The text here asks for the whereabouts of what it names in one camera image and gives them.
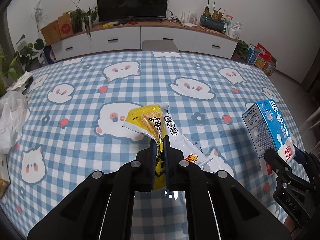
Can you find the blue bonsai planter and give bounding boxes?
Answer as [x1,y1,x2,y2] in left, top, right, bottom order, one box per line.
[200,0,226,33]

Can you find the brown cardboard box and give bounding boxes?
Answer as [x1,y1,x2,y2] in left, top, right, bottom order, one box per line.
[40,13,74,46]

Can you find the potted plant beside tv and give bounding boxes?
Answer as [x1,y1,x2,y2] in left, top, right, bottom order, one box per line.
[68,0,98,37]

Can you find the yellow snack wrapper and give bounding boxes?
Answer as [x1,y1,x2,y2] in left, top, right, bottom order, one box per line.
[123,103,210,190]

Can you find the colourful boxes on floor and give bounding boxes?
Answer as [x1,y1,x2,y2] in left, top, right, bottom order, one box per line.
[245,43,277,76]

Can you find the white router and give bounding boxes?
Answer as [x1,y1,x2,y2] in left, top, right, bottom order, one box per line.
[180,11,197,28]

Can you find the grey chair back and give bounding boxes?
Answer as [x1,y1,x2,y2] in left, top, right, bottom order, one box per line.
[142,40,178,53]

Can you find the gold snack bag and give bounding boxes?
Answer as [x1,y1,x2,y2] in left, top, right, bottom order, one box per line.
[0,178,10,198]

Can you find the black television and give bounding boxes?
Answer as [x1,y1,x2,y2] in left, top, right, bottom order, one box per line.
[97,0,168,22]

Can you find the white tv cabinet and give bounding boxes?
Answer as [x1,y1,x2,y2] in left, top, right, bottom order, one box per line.
[52,22,237,61]

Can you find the blue checked tablecloth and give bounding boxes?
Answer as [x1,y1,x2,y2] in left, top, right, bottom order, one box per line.
[1,51,303,237]

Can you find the white plastic bag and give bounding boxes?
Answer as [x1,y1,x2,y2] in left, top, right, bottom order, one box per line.
[0,91,27,154]

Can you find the small green floor plant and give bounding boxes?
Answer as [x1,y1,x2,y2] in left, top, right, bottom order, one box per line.
[231,40,249,61]

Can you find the blue white milk carton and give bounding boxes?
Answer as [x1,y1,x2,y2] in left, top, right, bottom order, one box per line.
[242,99,295,162]

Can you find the white spray bottles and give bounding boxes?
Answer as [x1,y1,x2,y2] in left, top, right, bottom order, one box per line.
[222,15,242,40]

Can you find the large leafy plant left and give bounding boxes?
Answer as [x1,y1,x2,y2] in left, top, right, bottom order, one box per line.
[1,34,44,96]

